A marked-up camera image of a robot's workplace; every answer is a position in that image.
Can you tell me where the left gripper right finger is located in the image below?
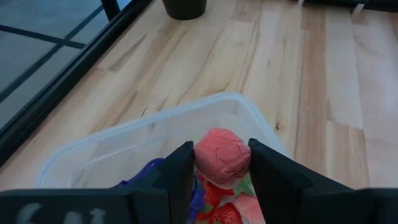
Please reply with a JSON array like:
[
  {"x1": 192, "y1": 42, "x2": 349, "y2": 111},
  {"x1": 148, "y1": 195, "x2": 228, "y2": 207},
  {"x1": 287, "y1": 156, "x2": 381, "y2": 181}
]
[{"x1": 248, "y1": 138, "x2": 376, "y2": 224}]

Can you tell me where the purple toy eggplant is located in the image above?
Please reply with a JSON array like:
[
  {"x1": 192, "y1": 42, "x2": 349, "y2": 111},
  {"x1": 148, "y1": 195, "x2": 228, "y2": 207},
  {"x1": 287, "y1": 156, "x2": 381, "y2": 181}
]
[{"x1": 113, "y1": 157, "x2": 165, "y2": 189}]

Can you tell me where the purple toy grape bunch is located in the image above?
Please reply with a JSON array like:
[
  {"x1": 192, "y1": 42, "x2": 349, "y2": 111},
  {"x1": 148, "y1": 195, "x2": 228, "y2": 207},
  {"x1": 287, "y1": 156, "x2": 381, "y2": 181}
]
[{"x1": 186, "y1": 175, "x2": 206, "y2": 224}]

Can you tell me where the green plant in black pot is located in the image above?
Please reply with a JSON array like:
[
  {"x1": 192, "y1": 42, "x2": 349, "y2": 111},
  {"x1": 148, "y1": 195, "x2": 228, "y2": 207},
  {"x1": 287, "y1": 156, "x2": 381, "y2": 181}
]
[{"x1": 161, "y1": 0, "x2": 208, "y2": 21}]

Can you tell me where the red toy strawberry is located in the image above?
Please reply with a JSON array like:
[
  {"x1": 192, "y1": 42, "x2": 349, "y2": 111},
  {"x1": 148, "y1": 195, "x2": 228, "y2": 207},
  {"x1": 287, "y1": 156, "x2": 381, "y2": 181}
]
[
  {"x1": 203, "y1": 175, "x2": 256, "y2": 208},
  {"x1": 210, "y1": 202, "x2": 245, "y2": 224}
]

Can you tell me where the black aluminium table frame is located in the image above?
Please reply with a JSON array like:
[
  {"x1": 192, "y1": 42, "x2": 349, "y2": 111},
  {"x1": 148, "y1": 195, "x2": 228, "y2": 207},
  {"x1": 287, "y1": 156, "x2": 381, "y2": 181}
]
[{"x1": 0, "y1": 0, "x2": 398, "y2": 167}]

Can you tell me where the clear plastic tupperware container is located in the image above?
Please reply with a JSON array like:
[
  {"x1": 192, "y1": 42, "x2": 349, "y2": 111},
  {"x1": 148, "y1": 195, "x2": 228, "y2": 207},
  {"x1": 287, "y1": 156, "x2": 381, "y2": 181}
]
[{"x1": 35, "y1": 91, "x2": 293, "y2": 224}]

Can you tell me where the pink round toy fruit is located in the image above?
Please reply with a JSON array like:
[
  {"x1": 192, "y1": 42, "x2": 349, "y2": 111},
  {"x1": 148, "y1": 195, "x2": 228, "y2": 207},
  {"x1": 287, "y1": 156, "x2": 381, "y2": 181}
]
[
  {"x1": 193, "y1": 127, "x2": 252, "y2": 190},
  {"x1": 231, "y1": 194, "x2": 267, "y2": 224}
]

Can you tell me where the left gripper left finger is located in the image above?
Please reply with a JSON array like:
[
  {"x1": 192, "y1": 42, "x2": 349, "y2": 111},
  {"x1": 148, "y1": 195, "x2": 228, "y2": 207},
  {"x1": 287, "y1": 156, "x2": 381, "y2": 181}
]
[{"x1": 126, "y1": 141, "x2": 196, "y2": 224}]

